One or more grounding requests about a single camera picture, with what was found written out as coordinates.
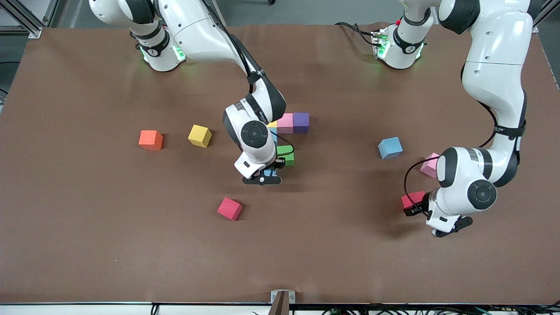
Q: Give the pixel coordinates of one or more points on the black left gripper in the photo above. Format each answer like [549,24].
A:
[418,206]

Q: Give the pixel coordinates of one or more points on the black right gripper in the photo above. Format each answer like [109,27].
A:
[278,163]

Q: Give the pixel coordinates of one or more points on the red foam block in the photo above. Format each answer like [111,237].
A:
[229,208]
[411,199]

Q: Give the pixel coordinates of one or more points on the green foam block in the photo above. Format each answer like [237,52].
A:
[286,151]

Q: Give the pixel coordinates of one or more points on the light blue foam block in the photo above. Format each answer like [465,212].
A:
[269,172]
[274,134]
[390,147]

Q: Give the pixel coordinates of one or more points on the pink foam block with mark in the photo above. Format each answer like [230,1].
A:
[286,123]

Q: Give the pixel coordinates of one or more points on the purple foam block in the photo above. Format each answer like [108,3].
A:
[301,122]

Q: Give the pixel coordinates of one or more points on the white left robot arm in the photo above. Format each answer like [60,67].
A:
[494,57]

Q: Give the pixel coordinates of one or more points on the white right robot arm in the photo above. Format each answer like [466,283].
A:
[192,30]

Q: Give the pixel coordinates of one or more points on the brown table mat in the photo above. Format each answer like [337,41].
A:
[280,253]

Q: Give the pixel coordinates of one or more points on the orange foam block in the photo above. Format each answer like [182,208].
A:
[151,140]

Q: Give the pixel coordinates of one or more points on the metal edge bracket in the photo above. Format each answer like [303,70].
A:
[283,299]

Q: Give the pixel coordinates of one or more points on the aluminium frame post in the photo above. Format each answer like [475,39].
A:
[530,27]
[34,31]

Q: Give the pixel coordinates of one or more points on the white table edge rail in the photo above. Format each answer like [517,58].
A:
[65,310]

